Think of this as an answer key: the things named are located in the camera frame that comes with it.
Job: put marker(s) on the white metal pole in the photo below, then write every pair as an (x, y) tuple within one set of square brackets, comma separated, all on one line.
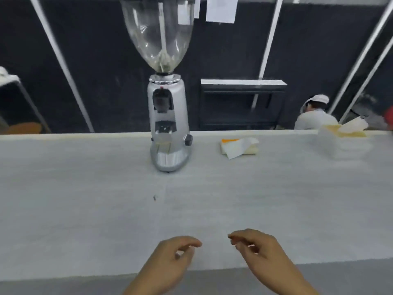
[(360, 56), (61, 62), (269, 39), (367, 82)]

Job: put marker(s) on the orange white tissue pack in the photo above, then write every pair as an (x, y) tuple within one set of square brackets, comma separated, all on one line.
[(238, 146)]

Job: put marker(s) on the person's left forearm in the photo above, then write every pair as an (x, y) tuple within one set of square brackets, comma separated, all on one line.
[(141, 288)]

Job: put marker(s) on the silver coffee grinder clear hopper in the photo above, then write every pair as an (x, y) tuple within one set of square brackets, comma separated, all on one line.
[(167, 119)]

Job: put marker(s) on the black shelf white top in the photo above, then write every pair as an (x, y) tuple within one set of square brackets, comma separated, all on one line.
[(242, 102)]

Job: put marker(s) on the person's left hand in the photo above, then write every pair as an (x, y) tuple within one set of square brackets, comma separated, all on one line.
[(164, 262)]

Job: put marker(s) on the person's left thumb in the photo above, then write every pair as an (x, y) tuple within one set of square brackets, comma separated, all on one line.
[(187, 256)]

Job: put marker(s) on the person's right thumb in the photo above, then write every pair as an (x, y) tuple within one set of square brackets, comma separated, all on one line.
[(245, 247)]

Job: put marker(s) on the narrow white paper sheet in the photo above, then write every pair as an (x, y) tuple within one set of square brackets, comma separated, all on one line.
[(196, 6)]

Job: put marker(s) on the person's right forearm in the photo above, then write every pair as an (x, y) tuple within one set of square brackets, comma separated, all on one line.
[(299, 288)]

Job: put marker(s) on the person's right hand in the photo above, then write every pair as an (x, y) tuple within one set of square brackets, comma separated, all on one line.
[(271, 258)]

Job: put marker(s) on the red object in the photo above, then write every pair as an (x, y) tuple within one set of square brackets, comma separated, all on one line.
[(389, 118)]

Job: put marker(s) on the large white paper sheet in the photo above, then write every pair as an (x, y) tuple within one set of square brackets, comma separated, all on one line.
[(221, 9)]

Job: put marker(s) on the metal frame chair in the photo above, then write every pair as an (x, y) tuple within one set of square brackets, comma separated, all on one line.
[(18, 98)]

